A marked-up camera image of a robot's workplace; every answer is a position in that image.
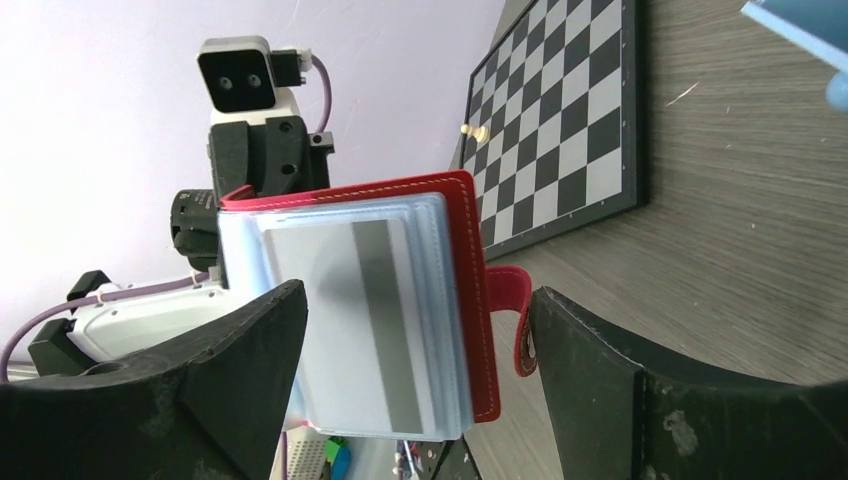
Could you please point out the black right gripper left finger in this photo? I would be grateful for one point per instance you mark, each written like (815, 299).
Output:
(207, 404)

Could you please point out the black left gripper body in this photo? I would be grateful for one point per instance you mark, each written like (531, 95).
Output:
(275, 157)

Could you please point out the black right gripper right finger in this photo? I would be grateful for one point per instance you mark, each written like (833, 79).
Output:
(624, 407)

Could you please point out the white card with grey stripe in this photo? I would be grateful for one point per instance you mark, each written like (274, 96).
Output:
(362, 368)

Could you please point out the red leather card holder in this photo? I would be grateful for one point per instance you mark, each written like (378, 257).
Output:
(457, 292)

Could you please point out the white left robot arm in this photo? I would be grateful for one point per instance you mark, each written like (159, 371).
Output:
(102, 320)

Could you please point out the white chess pawn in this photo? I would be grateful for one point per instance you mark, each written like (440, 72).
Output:
(480, 134)

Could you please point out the black white chessboard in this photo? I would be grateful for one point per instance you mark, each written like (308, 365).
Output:
(562, 94)

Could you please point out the light blue left drawer box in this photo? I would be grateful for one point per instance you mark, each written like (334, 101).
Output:
(818, 27)

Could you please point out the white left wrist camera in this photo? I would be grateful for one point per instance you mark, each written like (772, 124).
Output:
(249, 81)

